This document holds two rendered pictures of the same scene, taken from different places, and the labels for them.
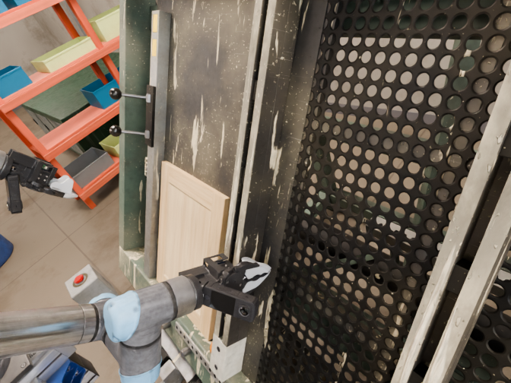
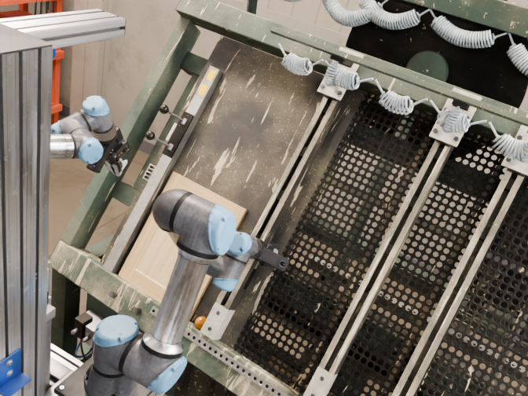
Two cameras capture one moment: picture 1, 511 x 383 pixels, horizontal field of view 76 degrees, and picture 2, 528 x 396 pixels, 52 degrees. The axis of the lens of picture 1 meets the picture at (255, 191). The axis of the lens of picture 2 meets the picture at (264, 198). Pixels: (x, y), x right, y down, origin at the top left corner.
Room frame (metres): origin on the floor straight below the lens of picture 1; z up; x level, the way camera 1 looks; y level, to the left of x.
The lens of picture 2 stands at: (-0.82, 1.12, 2.37)
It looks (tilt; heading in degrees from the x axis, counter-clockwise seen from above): 29 degrees down; 324
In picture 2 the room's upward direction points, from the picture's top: 14 degrees clockwise
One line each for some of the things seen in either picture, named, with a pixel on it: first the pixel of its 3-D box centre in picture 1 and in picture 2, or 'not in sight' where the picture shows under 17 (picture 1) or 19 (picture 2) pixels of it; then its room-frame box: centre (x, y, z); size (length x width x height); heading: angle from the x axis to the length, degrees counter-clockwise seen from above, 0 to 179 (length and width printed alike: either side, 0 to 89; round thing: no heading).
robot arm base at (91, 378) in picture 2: not in sight; (111, 370); (0.24, 0.72, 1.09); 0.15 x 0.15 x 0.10
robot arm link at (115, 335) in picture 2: not in sight; (117, 342); (0.24, 0.71, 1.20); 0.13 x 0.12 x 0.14; 34
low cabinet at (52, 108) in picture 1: (106, 102); not in sight; (5.07, 1.55, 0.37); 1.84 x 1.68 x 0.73; 34
